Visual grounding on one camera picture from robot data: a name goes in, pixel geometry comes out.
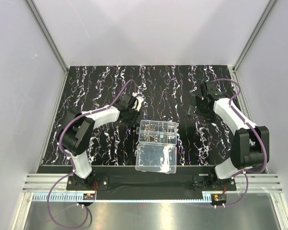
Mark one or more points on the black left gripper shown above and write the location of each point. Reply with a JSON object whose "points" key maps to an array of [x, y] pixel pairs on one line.
{"points": [[130, 116]]}

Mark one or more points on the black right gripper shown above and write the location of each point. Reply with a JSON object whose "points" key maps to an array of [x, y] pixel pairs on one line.
{"points": [[195, 107]]}

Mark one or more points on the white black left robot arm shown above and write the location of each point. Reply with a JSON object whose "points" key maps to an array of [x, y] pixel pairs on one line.
{"points": [[75, 135]]}

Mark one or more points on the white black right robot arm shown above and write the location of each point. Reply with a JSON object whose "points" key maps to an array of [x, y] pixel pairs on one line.
{"points": [[249, 151]]}

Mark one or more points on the clear plastic organizer box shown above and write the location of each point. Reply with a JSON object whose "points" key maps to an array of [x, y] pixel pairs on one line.
{"points": [[153, 155]]}

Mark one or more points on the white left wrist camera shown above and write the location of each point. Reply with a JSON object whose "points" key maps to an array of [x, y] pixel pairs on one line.
{"points": [[138, 103]]}

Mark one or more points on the grey cable duct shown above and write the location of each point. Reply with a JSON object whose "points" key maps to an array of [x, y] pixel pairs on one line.
{"points": [[196, 197]]}

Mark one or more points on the aluminium frame profile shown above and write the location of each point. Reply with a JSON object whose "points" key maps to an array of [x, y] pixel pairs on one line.
{"points": [[46, 34]]}

